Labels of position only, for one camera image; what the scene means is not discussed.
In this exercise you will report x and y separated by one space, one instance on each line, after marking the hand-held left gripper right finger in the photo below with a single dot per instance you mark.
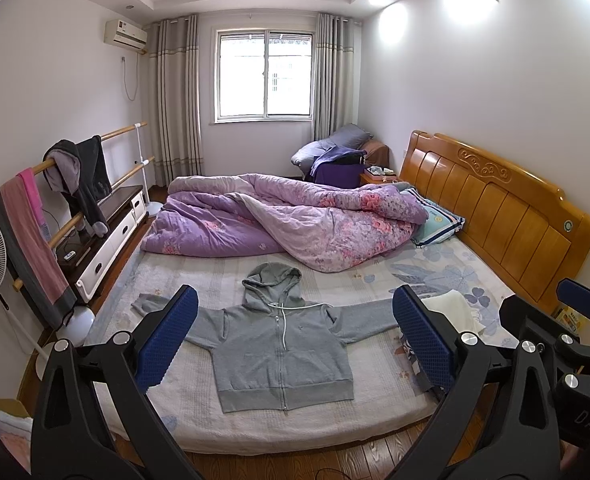
422 335

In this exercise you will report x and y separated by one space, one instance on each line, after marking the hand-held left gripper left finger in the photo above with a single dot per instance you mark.
167 335

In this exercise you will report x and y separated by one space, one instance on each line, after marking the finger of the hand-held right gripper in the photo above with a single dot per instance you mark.
525 317
585 300

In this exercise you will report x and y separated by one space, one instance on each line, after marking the cream knit sweater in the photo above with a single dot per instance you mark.
455 310

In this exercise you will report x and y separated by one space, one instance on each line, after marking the grey zip hoodie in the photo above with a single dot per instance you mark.
275 350

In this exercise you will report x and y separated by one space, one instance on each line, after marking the yellow box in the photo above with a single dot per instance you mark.
570 320

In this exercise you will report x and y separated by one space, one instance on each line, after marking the fluffy floral printed blanket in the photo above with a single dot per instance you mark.
375 380

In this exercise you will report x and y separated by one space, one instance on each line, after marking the wooden bed headboard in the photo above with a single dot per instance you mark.
500 210

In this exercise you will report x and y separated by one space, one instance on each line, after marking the teal checked pillow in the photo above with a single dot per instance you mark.
437 222

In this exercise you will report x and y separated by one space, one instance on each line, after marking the purple floral duvet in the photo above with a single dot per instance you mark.
215 230

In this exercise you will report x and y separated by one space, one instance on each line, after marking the black and white cabinet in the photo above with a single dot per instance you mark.
120 230

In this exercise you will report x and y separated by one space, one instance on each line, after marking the remote control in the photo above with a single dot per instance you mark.
68 258

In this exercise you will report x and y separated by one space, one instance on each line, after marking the pink grey-bordered towel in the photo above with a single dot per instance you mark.
35 260

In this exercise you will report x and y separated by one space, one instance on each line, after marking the wooden nightstand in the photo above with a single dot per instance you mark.
370 180

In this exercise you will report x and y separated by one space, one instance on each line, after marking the black jacket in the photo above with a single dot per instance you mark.
92 180

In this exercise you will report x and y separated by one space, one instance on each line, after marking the pile of folded cloths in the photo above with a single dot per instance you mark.
15 425

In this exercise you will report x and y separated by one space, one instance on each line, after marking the dark purple cloth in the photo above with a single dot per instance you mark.
335 172

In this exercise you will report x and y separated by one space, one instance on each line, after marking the brown armchair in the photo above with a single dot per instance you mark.
377 152

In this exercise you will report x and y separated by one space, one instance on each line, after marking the grey hanging garment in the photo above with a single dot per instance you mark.
65 172

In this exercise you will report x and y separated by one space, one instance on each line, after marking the bright pink cloth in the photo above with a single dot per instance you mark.
30 195

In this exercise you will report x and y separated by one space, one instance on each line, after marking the wooden barre rack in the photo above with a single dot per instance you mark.
120 132

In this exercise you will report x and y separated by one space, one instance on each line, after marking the grey striped curtain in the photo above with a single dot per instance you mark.
335 75
175 110

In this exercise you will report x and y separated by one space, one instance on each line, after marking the window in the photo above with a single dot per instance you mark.
265 75

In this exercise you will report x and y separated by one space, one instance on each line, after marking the white air conditioner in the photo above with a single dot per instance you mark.
125 35

